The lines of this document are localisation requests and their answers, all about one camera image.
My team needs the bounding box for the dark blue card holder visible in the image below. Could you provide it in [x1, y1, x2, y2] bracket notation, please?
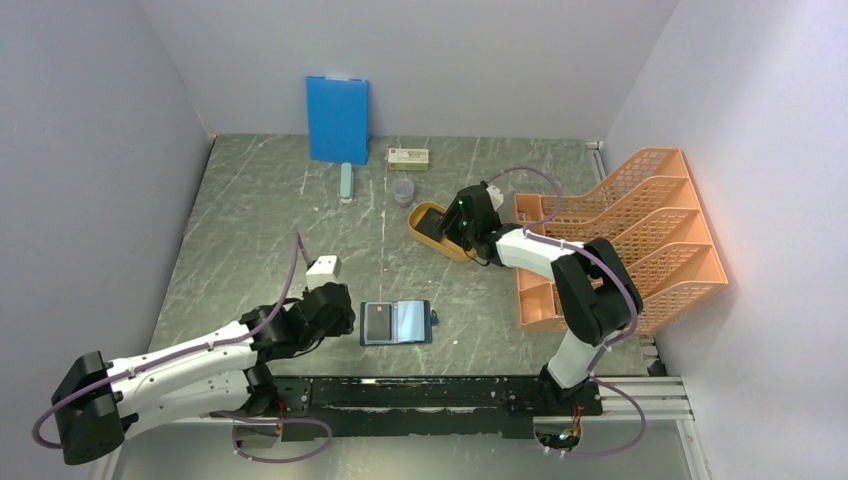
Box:
[359, 300, 439, 347]

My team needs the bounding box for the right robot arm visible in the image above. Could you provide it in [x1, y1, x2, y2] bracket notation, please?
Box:
[439, 182, 643, 414]

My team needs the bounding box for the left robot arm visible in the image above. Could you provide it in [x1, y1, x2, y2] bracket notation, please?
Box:
[50, 282, 355, 465]

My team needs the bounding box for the black card in tray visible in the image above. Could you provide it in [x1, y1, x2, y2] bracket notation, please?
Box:
[414, 207, 445, 242]

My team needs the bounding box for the yellow oval tray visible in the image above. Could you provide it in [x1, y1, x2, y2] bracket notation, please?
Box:
[407, 202, 471, 263]

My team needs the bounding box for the small clear plastic cup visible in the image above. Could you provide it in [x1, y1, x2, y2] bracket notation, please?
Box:
[390, 178, 415, 207]

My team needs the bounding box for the small red white box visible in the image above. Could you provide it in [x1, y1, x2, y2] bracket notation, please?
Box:
[386, 148, 430, 171]

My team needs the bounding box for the light blue eraser stick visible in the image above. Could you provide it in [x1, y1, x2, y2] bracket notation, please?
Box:
[339, 163, 353, 203]

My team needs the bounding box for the blue board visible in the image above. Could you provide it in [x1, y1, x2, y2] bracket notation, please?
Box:
[305, 76, 369, 166]

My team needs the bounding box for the orange file organizer rack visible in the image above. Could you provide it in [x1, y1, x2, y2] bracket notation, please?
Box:
[513, 148, 728, 335]

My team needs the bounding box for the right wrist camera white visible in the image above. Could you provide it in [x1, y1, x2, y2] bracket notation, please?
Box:
[486, 184, 504, 211]

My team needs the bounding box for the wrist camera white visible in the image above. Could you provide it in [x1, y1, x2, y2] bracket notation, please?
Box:
[486, 184, 504, 211]
[306, 255, 342, 290]

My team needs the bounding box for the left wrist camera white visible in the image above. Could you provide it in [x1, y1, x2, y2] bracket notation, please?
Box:
[306, 255, 342, 290]

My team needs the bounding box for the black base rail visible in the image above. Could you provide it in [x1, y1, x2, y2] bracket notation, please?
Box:
[234, 365, 603, 441]

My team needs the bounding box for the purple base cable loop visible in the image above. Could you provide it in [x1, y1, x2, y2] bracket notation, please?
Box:
[231, 413, 334, 464]

